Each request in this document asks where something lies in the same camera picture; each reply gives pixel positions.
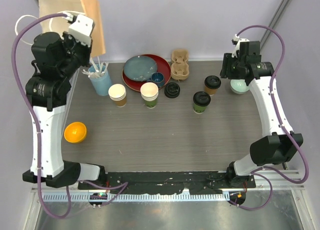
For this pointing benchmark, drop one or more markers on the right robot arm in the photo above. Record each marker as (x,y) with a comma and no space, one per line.
(279,142)

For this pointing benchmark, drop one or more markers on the orange round dish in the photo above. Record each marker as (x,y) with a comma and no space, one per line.
(75,132)

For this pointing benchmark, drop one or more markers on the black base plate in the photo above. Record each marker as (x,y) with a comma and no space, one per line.
(169,183)

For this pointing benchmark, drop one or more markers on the white slotted cable duct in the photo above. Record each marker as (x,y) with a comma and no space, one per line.
(93,197)

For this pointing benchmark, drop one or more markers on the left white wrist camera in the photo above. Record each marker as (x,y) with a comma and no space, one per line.
(81,29)

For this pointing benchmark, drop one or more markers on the light blue cylinder holder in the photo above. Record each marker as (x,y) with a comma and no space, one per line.
(103,83)

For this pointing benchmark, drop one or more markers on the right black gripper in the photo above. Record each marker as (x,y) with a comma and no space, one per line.
(226,72)

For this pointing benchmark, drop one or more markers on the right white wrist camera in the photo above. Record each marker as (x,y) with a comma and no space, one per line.
(236,41)

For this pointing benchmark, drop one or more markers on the pale green ceramic bowl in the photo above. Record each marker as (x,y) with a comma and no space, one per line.
(239,86)

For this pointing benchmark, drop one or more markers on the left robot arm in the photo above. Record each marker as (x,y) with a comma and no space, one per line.
(56,59)

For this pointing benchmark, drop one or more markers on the cardboard cup carrier stack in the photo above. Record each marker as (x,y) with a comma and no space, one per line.
(179,64)

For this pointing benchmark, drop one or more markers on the small dark blue bowl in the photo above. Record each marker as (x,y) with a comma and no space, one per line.
(158,79)

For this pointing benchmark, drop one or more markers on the white wrapped stirrer bundle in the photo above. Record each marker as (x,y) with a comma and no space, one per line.
(100,69)

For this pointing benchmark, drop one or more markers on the brown paper cup stack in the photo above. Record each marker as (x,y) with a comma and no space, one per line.
(118,95)

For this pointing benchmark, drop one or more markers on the blue-grey ceramic plate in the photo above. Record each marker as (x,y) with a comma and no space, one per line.
(140,68)

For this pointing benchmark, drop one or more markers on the red round tray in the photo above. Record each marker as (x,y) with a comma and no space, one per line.
(162,67)

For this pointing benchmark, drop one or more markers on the green paper cup stack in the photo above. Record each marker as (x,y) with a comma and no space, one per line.
(149,92)

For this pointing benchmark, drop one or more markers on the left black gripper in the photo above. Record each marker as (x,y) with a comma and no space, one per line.
(68,39)

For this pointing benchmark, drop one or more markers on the aluminium frame rail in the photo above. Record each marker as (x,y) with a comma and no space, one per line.
(278,182)

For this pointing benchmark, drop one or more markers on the brown paper bag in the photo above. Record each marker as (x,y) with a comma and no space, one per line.
(55,17)

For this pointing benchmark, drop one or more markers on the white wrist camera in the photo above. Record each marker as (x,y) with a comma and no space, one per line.
(236,41)
(81,29)

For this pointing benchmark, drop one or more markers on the black cup lid stack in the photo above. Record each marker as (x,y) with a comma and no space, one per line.
(172,90)

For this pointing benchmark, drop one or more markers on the single brown paper cup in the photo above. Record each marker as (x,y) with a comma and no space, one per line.
(210,91)

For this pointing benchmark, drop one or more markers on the single green paper cup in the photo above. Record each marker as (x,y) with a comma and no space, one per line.
(199,109)

